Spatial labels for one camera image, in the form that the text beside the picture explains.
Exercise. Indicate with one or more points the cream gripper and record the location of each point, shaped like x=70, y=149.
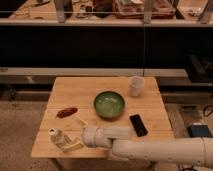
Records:
x=92, y=137

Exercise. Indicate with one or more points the wooden table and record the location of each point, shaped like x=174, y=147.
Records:
x=80, y=92

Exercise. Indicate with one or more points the dark shelf unit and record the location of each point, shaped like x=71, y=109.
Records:
x=95, y=37

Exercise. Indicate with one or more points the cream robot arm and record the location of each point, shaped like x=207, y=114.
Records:
x=192, y=151

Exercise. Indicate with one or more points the brown sausage-shaped object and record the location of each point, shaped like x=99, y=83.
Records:
x=66, y=112

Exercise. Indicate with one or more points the black phone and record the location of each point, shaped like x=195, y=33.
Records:
x=138, y=125

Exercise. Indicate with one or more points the translucent plastic cup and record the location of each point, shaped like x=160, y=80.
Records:
x=136, y=84

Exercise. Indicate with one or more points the black box on floor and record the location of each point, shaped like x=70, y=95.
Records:
x=199, y=131

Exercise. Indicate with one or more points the green bowl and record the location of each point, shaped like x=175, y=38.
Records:
x=109, y=104

